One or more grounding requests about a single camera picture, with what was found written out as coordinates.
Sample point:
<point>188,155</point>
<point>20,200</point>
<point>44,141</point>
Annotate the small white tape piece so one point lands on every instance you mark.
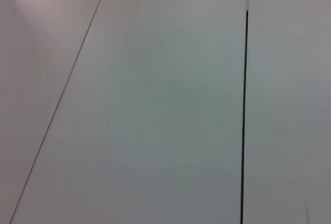
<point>247,3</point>

